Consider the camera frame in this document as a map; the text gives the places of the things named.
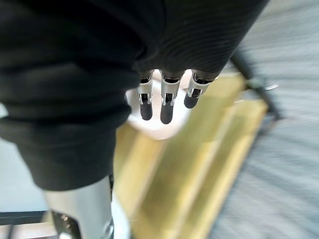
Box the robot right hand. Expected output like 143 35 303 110
0 0 270 239

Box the wooden shoe rack black frame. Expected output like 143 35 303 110
113 52 285 239

